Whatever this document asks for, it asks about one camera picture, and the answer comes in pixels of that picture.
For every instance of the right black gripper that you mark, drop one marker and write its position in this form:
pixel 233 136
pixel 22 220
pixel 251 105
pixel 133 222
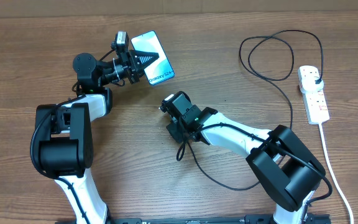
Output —
pixel 176 130

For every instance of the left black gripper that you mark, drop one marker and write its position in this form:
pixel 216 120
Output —
pixel 137 68

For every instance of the Samsung Galaxy smartphone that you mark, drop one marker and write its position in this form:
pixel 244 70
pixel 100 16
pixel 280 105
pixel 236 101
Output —
pixel 160 70

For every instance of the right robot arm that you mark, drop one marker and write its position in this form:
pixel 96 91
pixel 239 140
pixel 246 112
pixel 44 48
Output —
pixel 283 165

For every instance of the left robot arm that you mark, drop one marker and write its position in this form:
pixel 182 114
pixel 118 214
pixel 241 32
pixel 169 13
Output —
pixel 61 147

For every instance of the white charger plug adapter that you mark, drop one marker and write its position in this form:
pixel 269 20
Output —
pixel 309 85

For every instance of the white power strip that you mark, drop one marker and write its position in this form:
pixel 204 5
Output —
pixel 315 102

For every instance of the cardboard backdrop panel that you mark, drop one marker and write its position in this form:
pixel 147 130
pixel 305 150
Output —
pixel 57 8

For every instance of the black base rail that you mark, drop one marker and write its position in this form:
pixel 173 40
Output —
pixel 248 219

